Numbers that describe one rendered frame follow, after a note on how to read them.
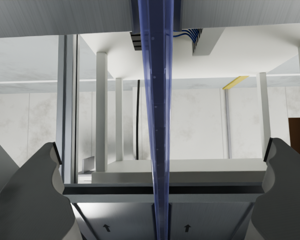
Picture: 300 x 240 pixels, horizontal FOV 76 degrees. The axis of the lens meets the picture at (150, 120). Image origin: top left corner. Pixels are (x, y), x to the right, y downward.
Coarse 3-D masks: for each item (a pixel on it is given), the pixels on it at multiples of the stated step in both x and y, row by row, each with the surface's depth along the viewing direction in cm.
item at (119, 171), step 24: (96, 72) 62; (96, 96) 61; (120, 96) 88; (264, 96) 85; (96, 120) 60; (120, 120) 87; (264, 120) 84; (96, 144) 60; (120, 144) 86; (264, 144) 83; (96, 168) 59; (120, 168) 65; (144, 168) 64; (192, 168) 62; (216, 168) 61; (240, 168) 60; (264, 168) 59
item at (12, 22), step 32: (0, 0) 9; (32, 0) 9; (64, 0) 9; (96, 0) 9; (128, 0) 9; (192, 0) 8; (224, 0) 8; (256, 0) 8; (288, 0) 8; (0, 32) 10; (32, 32) 10; (64, 32) 10; (96, 32) 9
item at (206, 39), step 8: (192, 32) 48; (200, 32) 44; (208, 32) 44; (216, 32) 44; (136, 40) 44; (192, 40) 51; (200, 40) 47; (208, 40) 47; (216, 40) 48; (136, 48) 47; (192, 48) 55; (200, 48) 51; (208, 48) 52
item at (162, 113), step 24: (144, 0) 7; (168, 0) 7; (144, 24) 8; (168, 24) 8; (144, 48) 9; (168, 48) 9; (144, 72) 9; (168, 72) 9; (168, 96) 10; (168, 120) 11; (168, 144) 13; (168, 168) 15; (168, 192) 17
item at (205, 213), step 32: (64, 192) 29; (96, 192) 29; (128, 192) 28; (192, 192) 28; (224, 192) 28; (256, 192) 28; (96, 224) 26; (128, 224) 26; (192, 224) 25; (224, 224) 25
